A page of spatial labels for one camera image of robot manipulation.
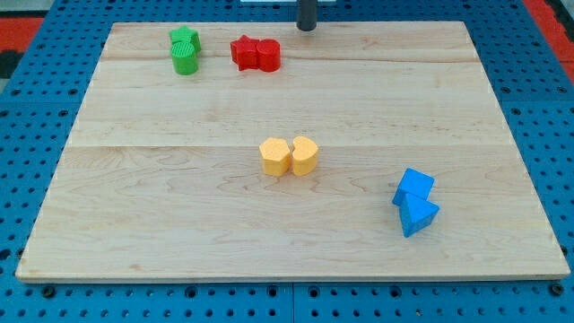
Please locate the red star block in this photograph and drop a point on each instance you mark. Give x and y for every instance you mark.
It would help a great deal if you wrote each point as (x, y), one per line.
(244, 52)

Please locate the blue cube block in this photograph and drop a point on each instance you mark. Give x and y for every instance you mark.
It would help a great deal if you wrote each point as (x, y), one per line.
(415, 183)

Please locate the green star block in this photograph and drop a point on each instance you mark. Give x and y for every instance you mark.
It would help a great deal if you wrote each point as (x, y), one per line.
(184, 34)

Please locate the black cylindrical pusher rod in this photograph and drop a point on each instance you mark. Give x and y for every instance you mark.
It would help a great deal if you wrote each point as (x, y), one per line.
(306, 15)

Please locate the yellow heart block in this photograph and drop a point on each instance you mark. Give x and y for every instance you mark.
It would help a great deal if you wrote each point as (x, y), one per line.
(304, 155)

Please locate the yellow pentagon block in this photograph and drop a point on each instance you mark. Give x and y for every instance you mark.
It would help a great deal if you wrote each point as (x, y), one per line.
(275, 156)

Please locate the green cylinder block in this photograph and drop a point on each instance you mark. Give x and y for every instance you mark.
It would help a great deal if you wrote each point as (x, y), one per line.
(184, 60)

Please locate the red cylinder block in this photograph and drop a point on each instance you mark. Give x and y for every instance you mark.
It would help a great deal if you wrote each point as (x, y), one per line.
(269, 55)

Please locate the wooden board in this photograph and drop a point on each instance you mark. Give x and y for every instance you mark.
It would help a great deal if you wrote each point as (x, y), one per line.
(161, 178)

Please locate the blue triangle block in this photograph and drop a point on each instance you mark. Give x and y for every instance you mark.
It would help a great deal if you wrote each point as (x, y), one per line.
(416, 214)

